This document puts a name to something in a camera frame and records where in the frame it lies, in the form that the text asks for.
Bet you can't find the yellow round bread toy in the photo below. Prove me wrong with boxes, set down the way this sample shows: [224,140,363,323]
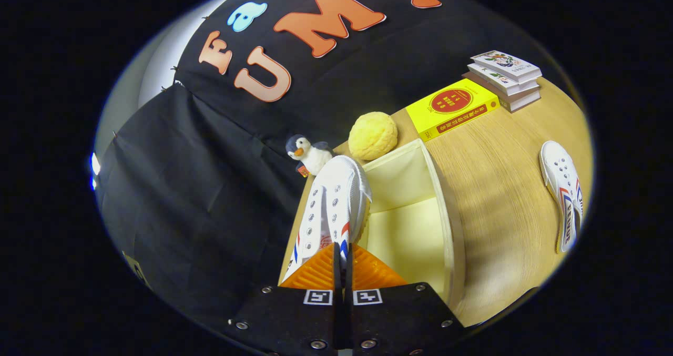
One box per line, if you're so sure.
[348,111,399,161]

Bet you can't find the cream fabric storage box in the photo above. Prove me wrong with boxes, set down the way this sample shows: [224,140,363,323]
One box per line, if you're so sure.
[278,138,466,309]

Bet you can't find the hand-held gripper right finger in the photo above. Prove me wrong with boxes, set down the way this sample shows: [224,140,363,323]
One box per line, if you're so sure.
[344,243,466,356]

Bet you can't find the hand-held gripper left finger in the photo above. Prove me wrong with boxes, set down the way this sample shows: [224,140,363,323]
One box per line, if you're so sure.
[227,242,345,356]

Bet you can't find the yellow book with red circle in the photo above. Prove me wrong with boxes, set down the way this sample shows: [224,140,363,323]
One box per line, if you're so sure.
[405,78,501,143]

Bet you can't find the white canvas shoe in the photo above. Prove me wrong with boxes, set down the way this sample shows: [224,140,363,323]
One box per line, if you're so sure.
[539,140,584,254]
[281,155,373,283]

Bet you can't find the penguin plush toy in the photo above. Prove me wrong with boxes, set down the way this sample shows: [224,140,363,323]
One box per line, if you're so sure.
[285,134,335,178]

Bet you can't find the brown cover book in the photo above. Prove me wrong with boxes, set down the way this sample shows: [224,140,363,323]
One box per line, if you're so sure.
[462,72,542,114]

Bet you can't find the white thin book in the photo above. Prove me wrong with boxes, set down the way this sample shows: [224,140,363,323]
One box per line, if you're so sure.
[467,63,541,96]

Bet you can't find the white illustrated book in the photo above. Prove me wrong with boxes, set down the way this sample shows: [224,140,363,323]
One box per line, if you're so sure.
[470,50,543,83]

